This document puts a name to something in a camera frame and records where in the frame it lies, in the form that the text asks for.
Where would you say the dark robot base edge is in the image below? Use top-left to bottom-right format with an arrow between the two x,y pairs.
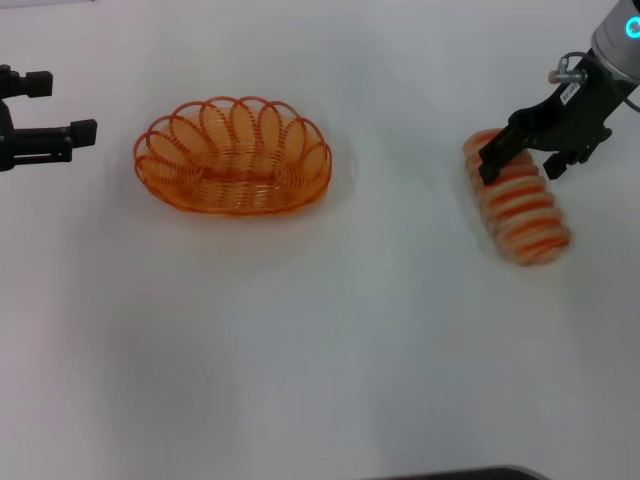
384,465 -> 542,480

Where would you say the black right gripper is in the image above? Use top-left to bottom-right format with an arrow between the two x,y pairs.
478,46 -> 640,186

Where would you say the silver cylindrical connector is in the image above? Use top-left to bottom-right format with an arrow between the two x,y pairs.
546,51 -> 596,85

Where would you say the orange wire basket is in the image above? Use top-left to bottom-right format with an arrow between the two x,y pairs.
133,95 -> 333,217

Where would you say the orange striped bread loaf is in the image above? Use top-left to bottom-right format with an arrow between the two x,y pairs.
461,128 -> 572,268

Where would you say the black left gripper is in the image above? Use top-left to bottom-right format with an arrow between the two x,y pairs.
0,63 -> 98,173

